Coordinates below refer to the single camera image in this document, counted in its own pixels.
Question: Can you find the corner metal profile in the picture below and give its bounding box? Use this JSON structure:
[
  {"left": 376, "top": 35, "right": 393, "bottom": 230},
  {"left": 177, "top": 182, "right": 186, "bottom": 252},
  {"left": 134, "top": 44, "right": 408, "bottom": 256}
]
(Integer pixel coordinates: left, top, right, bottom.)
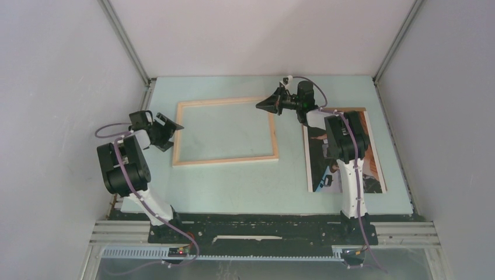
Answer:
[
  {"left": 98, "top": 0, "right": 151, "bottom": 86},
  {"left": 373, "top": 0, "right": 427, "bottom": 86}
]

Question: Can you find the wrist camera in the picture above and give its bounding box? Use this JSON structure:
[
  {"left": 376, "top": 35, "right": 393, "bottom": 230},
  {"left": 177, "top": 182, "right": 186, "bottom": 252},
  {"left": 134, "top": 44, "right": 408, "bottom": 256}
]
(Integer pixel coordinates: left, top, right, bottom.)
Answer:
[
  {"left": 297, "top": 80, "right": 315, "bottom": 111},
  {"left": 128, "top": 110, "right": 154, "bottom": 131}
]

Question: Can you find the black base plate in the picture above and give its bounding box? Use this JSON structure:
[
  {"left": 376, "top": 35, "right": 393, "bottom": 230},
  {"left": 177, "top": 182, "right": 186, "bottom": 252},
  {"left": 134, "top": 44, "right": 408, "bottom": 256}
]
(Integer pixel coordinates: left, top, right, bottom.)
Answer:
[{"left": 148, "top": 213, "right": 378, "bottom": 257}]

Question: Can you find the brown backing board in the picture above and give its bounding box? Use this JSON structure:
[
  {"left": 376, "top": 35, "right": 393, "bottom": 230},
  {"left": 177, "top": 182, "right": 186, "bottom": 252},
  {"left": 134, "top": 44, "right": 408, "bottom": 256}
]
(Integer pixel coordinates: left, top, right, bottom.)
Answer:
[{"left": 301, "top": 107, "right": 388, "bottom": 193}]

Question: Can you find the printed photo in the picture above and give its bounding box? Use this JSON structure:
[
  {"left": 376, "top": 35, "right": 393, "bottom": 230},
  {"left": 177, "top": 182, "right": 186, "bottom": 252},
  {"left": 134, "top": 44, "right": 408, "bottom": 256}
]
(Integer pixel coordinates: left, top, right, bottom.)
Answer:
[{"left": 304, "top": 111, "right": 384, "bottom": 193}]

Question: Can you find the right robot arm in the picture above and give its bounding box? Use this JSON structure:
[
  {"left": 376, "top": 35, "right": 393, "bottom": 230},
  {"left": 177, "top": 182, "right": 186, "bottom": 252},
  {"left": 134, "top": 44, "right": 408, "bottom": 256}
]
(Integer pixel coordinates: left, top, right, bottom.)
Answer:
[{"left": 256, "top": 82, "right": 370, "bottom": 244}]

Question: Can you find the white cable duct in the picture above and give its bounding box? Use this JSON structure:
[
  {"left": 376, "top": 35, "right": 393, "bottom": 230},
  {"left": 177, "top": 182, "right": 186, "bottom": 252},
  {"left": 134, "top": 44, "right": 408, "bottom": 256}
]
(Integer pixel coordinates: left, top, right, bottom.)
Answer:
[{"left": 101, "top": 246, "right": 343, "bottom": 261}]

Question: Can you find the right corner metal profile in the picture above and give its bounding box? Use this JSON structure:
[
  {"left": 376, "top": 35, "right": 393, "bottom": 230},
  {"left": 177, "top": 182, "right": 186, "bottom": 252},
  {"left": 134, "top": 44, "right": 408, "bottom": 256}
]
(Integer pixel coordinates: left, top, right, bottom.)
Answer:
[{"left": 373, "top": 0, "right": 427, "bottom": 86}]

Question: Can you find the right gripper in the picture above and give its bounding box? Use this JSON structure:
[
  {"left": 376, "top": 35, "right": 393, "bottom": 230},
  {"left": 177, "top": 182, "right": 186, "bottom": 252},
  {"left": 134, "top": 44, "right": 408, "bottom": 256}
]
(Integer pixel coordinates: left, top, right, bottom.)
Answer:
[{"left": 256, "top": 86, "right": 302, "bottom": 116}]

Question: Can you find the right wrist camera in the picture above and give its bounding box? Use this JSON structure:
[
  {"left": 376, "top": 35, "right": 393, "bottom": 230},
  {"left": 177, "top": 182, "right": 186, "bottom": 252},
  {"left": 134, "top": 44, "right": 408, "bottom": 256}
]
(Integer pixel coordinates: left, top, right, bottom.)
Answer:
[{"left": 297, "top": 80, "right": 315, "bottom": 111}]

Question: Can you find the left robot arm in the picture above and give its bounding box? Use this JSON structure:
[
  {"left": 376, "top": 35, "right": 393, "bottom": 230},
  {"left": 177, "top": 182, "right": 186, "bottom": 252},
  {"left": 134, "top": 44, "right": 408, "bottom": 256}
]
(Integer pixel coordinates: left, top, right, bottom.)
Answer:
[{"left": 95, "top": 110, "right": 184, "bottom": 243}]

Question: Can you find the left corner metal profile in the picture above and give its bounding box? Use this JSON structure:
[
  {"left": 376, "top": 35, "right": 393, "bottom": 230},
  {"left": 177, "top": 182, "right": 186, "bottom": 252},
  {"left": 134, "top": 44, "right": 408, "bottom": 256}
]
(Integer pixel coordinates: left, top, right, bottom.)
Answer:
[{"left": 98, "top": 0, "right": 151, "bottom": 86}]

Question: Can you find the aluminium rail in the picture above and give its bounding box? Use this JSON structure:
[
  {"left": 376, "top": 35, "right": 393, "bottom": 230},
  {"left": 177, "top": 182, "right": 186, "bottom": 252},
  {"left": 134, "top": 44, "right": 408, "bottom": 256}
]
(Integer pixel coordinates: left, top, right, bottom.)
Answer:
[{"left": 89, "top": 220, "right": 441, "bottom": 249}]

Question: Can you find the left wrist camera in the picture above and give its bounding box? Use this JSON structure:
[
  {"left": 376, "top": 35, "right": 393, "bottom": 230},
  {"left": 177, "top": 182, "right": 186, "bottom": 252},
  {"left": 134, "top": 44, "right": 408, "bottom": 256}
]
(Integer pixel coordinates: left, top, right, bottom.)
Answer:
[{"left": 128, "top": 110, "right": 154, "bottom": 131}]

